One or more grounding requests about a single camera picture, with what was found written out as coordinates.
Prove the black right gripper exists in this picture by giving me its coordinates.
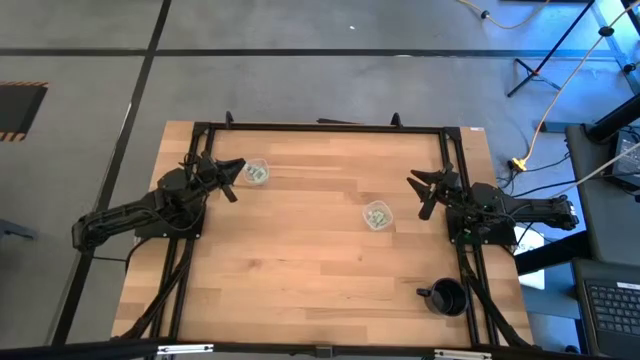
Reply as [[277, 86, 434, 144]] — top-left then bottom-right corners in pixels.
[[407, 160, 462, 222]]

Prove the grey side table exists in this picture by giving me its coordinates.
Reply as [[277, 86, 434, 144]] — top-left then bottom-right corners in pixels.
[[564, 122, 640, 266]]

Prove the clear plastic container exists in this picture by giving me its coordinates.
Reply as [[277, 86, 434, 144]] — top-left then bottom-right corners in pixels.
[[361, 199, 395, 233], [242, 157, 271, 187]]

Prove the large black laptop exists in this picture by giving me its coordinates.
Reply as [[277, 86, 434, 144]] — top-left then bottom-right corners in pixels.
[[572, 257, 640, 360]]

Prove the white paper sheet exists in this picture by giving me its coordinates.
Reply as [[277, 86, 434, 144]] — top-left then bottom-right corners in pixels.
[[513, 226, 547, 291]]

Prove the metal stand leg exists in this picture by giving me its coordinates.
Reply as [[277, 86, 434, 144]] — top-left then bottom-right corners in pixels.
[[594, 0, 640, 96]]

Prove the black mug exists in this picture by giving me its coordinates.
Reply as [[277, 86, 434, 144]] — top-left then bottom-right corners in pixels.
[[415, 277, 470, 318]]

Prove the short yellow cable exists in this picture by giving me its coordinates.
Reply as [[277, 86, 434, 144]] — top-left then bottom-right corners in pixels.
[[455, 0, 551, 30]]

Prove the thick black beam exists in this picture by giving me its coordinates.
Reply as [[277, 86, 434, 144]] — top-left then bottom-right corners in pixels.
[[514, 232, 594, 276]]

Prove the white cable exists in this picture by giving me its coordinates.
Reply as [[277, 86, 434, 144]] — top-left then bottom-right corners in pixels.
[[537, 142, 640, 204]]

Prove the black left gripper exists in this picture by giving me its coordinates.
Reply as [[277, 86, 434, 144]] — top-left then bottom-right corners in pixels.
[[192, 152, 247, 204]]

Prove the black aluminium table frame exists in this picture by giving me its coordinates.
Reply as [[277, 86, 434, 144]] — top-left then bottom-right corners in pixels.
[[112, 110, 534, 351]]

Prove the black crossbar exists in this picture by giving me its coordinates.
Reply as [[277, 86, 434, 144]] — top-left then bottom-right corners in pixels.
[[0, 337, 640, 360]]

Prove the black tripod stand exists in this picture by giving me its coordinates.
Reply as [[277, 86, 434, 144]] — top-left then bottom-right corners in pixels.
[[506, 0, 596, 99]]

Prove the small black laptop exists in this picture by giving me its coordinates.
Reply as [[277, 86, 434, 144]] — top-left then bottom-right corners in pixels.
[[604, 127, 640, 191]]

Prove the thick black post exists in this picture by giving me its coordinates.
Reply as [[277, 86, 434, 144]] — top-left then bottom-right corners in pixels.
[[584, 92, 640, 145]]

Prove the silver metal bracket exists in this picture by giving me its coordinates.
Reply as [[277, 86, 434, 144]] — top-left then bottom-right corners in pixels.
[[156, 343, 215, 356], [433, 348, 494, 360]]

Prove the grey furniture foot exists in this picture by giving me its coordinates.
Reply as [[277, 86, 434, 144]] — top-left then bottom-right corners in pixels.
[[0, 218, 39, 242]]

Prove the long yellow cable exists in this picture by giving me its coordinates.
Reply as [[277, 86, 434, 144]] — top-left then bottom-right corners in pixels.
[[519, 0, 640, 164]]

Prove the black floor hatch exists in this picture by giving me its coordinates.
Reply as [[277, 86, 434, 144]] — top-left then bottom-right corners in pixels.
[[0, 81, 50, 143]]

